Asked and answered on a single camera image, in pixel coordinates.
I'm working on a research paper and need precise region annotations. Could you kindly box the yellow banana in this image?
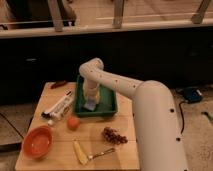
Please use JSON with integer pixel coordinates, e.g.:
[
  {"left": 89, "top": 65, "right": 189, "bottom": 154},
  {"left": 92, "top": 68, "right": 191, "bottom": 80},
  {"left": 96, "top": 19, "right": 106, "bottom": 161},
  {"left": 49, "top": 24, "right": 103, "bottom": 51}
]
[{"left": 73, "top": 140, "right": 88, "bottom": 165}]

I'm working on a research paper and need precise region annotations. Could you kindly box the black cable on floor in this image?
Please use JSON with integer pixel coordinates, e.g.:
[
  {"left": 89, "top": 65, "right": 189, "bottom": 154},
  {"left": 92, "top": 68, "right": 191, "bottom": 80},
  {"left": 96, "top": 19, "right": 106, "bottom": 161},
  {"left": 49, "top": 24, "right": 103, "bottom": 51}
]
[{"left": 178, "top": 99, "right": 186, "bottom": 135}]

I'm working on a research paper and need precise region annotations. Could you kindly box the orange fruit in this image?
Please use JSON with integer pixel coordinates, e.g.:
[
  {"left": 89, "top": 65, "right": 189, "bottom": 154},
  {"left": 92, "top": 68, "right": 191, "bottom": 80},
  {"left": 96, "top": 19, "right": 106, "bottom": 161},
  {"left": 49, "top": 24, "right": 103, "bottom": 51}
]
[{"left": 67, "top": 116, "right": 80, "bottom": 131}]

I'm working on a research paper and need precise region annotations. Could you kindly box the white toothpaste tube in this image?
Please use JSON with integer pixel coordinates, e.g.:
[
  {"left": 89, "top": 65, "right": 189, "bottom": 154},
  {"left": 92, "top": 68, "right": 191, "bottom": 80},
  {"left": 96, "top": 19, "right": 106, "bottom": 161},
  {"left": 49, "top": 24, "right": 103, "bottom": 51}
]
[{"left": 41, "top": 91, "right": 73, "bottom": 120}]

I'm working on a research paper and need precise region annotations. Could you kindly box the orange bowl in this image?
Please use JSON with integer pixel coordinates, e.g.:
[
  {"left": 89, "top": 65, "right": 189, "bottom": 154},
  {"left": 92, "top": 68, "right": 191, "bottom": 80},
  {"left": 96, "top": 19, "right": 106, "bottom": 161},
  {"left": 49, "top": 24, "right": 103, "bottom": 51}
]
[{"left": 22, "top": 126, "right": 53, "bottom": 159}]

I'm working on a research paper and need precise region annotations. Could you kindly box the red marker pen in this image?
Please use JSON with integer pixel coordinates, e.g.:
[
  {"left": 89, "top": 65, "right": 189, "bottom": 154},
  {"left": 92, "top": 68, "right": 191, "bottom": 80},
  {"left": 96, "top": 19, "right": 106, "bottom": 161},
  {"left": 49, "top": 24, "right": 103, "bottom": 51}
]
[{"left": 50, "top": 81, "right": 67, "bottom": 89}]

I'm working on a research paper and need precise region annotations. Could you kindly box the metal spoon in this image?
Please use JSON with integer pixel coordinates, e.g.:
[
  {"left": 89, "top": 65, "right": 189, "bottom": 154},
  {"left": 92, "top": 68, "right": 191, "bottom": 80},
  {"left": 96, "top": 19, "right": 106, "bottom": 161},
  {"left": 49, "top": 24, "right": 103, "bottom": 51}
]
[{"left": 87, "top": 148, "right": 116, "bottom": 160}]

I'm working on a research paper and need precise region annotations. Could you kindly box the white railing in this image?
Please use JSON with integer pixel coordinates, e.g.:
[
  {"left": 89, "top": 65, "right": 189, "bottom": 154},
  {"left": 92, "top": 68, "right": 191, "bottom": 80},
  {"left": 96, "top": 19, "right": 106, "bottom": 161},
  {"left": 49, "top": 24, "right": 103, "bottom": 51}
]
[{"left": 0, "top": 0, "right": 213, "bottom": 39}]

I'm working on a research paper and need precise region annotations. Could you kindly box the blue device on floor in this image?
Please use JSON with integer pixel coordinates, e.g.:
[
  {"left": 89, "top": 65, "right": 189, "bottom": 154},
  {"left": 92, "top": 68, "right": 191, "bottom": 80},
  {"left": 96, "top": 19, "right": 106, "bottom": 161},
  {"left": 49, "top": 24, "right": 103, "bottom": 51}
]
[{"left": 182, "top": 88, "right": 203, "bottom": 103}]

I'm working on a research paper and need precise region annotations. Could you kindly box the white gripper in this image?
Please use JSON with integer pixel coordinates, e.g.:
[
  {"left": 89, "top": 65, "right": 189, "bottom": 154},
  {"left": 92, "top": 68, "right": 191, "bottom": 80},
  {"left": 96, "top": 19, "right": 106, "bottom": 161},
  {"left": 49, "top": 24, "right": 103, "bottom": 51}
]
[{"left": 83, "top": 79, "right": 100, "bottom": 104}]

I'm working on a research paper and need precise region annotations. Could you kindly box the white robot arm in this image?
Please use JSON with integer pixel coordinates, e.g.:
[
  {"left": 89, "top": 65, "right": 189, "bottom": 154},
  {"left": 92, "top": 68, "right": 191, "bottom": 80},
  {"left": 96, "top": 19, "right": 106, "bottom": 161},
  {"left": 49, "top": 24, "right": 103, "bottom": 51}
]
[{"left": 79, "top": 58, "right": 189, "bottom": 171}]

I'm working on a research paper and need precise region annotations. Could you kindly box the green plastic tray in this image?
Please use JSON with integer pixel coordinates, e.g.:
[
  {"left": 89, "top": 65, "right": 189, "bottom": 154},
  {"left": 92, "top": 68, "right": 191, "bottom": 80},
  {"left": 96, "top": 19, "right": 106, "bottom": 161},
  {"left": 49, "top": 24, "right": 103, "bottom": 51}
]
[{"left": 73, "top": 75, "right": 118, "bottom": 117}]

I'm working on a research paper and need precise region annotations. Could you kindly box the bunch of dark grapes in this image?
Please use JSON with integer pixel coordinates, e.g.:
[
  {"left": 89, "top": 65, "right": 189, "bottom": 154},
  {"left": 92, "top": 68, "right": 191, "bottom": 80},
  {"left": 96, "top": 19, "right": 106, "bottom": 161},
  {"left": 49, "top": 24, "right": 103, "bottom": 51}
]
[{"left": 102, "top": 127, "right": 128, "bottom": 145}]

